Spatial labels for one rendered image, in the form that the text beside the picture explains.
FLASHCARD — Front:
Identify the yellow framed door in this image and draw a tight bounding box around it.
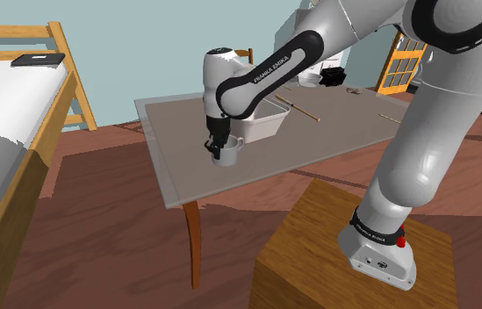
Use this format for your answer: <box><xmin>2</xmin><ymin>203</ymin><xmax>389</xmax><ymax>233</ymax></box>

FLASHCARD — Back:
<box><xmin>374</xmin><ymin>30</ymin><xmax>428</xmax><ymax>97</ymax></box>

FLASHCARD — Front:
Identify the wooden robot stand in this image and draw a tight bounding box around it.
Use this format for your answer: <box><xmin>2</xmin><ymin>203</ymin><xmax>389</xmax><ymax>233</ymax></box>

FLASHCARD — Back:
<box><xmin>248</xmin><ymin>177</ymin><xmax>459</xmax><ymax>309</ymax></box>

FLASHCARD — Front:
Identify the white plastic bin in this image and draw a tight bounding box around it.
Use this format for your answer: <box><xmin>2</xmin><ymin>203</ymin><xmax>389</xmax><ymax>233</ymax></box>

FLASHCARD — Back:
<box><xmin>231</xmin><ymin>97</ymin><xmax>292</xmax><ymax>145</ymax></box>

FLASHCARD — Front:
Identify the grey mug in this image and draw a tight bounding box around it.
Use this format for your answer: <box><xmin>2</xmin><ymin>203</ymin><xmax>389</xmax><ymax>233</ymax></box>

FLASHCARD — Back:
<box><xmin>211</xmin><ymin>134</ymin><xmax>246</xmax><ymax>169</ymax></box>

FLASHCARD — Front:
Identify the black tablet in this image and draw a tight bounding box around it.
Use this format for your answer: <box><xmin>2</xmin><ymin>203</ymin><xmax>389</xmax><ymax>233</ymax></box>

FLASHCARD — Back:
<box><xmin>11</xmin><ymin>53</ymin><xmax>67</xmax><ymax>68</ymax></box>

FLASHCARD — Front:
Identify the grey table with wooden legs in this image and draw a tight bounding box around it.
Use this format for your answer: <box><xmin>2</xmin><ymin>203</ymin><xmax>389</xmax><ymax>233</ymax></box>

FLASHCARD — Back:
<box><xmin>133</xmin><ymin>82</ymin><xmax>418</xmax><ymax>291</ymax></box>

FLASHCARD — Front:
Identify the wooden chair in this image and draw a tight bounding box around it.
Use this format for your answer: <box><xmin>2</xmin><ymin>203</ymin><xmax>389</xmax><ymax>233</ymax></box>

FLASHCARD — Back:
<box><xmin>234</xmin><ymin>47</ymin><xmax>255</xmax><ymax>66</ymax></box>

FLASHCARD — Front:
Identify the white bowl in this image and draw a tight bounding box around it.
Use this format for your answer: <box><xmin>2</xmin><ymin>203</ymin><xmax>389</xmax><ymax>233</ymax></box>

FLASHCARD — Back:
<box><xmin>298</xmin><ymin>72</ymin><xmax>323</xmax><ymax>89</ymax></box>

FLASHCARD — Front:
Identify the long wooden stick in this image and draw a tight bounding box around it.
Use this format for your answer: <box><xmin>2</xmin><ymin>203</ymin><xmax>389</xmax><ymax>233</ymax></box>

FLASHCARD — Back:
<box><xmin>274</xmin><ymin>94</ymin><xmax>322</xmax><ymax>124</ymax></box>

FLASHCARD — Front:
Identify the black box-shaped object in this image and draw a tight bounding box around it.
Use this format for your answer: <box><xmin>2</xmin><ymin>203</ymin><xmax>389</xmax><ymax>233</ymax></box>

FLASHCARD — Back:
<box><xmin>319</xmin><ymin>66</ymin><xmax>348</xmax><ymax>88</ymax></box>

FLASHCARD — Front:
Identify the short wooden stick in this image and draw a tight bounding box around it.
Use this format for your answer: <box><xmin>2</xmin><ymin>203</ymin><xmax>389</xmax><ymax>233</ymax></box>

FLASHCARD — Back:
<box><xmin>378</xmin><ymin>112</ymin><xmax>402</xmax><ymax>126</ymax></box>

